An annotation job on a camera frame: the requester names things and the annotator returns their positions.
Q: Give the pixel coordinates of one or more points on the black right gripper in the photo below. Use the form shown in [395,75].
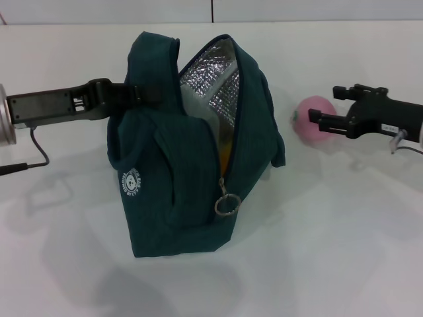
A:
[386,115]

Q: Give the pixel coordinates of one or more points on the dark teal insulated lunch bag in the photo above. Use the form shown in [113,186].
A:
[158,204]

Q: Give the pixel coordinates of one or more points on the yellow banana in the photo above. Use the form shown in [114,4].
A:
[224,158]

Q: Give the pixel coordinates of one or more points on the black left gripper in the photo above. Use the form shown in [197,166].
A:
[43,105]

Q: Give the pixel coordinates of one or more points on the pink toy peach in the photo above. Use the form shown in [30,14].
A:
[314,104]

